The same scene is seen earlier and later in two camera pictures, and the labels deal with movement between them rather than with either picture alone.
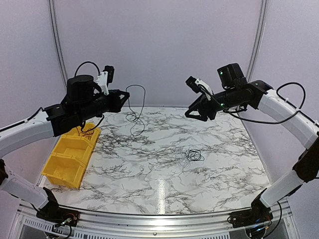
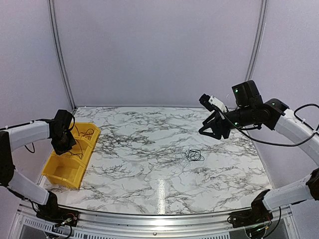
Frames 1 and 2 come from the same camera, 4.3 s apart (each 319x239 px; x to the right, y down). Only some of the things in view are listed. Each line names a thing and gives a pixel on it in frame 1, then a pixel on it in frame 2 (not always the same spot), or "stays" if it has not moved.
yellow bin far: [90, 131] stays
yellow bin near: [67, 169] stays
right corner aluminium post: [262, 18] stays
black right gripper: [203, 106] → [219, 125]
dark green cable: [195, 155] stays
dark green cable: [135, 114] → [80, 155]
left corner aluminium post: [58, 43] stays
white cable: [182, 160] stays
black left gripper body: [112, 107] → [63, 143]
